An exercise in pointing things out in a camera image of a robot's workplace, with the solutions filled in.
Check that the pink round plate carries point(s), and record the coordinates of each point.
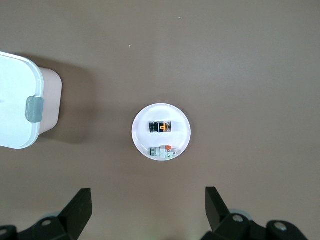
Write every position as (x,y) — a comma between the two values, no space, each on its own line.
(161,113)

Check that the black switch with orange button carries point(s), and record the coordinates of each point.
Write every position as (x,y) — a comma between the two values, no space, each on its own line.
(161,127)

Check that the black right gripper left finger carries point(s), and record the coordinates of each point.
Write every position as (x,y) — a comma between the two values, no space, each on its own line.
(77,212)

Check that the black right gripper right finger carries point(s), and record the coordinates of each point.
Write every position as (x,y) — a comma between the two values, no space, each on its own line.
(217,212)

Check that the white switch with green button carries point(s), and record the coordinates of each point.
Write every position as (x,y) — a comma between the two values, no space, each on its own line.
(163,152)

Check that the white lidded storage box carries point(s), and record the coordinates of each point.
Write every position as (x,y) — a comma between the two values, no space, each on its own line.
(15,100)

